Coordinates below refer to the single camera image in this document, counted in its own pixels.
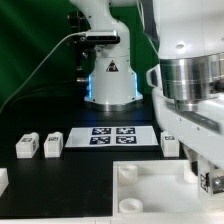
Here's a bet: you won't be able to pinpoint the white left obstacle block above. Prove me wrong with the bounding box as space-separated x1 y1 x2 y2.
0 168 9 197

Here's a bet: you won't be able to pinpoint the black cables behind base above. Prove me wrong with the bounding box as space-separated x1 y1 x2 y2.
0 79 88 111

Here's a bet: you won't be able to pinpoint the white square tabletop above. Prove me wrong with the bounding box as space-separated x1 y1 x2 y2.
113 160 224 224

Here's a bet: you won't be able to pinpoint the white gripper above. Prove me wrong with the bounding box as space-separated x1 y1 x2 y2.
146 65 224 194

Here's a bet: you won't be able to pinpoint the white camera cable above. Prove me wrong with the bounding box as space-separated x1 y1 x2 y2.
0 32 88 114

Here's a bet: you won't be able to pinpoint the white marker tag plate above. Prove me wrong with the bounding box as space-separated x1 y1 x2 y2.
66 126 158 148

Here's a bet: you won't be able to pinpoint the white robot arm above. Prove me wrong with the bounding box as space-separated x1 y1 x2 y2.
70 0 224 193

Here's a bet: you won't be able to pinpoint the grey camera on base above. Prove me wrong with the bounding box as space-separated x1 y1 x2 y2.
83 30 120 44

